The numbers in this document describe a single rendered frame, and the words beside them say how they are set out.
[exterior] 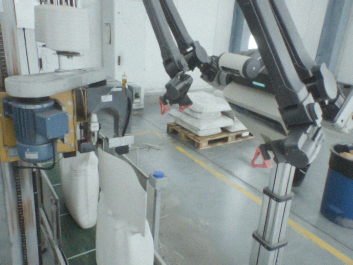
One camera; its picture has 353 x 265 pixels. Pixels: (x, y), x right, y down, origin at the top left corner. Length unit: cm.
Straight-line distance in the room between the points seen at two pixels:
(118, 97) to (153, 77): 477
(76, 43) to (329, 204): 267
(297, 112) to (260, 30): 22
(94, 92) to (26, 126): 38
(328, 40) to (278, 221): 849
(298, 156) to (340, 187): 238
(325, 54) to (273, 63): 906
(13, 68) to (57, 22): 34
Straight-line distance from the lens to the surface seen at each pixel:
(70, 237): 214
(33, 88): 129
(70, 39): 131
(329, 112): 104
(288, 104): 84
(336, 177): 318
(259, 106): 122
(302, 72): 91
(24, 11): 373
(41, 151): 138
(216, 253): 263
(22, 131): 137
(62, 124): 132
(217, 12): 712
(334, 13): 985
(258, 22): 79
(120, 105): 165
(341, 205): 326
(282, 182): 152
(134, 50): 545
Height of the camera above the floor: 168
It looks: 20 degrees down
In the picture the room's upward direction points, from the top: 4 degrees clockwise
